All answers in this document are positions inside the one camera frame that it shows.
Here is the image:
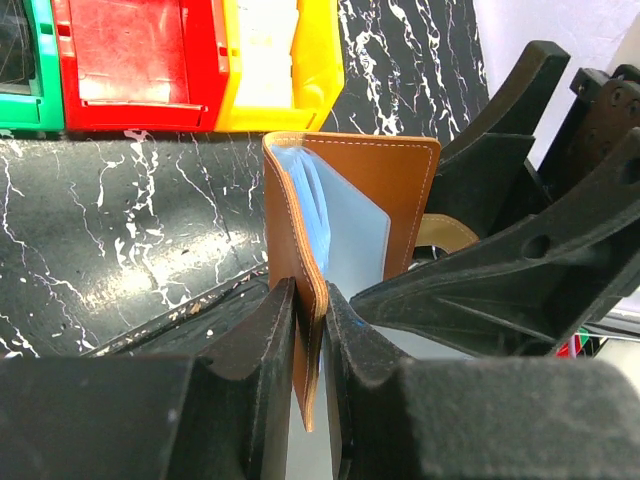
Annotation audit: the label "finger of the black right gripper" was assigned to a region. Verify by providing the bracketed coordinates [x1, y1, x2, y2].
[351, 129, 639, 356]

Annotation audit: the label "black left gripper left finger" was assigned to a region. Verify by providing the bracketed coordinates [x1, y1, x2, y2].
[1, 279, 296, 479]

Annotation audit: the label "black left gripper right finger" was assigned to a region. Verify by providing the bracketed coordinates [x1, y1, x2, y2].
[324, 286, 639, 479]

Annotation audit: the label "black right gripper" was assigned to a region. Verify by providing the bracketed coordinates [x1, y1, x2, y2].
[424, 40, 639, 240]

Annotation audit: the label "brown leather card holder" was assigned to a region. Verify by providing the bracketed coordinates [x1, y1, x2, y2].
[262, 131, 479, 431]

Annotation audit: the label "white cards in yellow bin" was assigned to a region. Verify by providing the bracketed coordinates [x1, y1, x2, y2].
[235, 0, 299, 108]

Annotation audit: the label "yellow plastic bin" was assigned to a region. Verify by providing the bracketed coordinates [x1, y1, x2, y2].
[214, 1, 345, 132]

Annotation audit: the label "green plastic bin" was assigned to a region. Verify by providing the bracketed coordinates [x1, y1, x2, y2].
[1, 0, 65, 131]

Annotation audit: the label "red plastic bin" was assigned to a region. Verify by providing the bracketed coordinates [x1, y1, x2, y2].
[52, 0, 230, 132]

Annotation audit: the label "black item in green bin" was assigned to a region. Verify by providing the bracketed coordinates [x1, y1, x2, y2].
[0, 0, 35, 95]

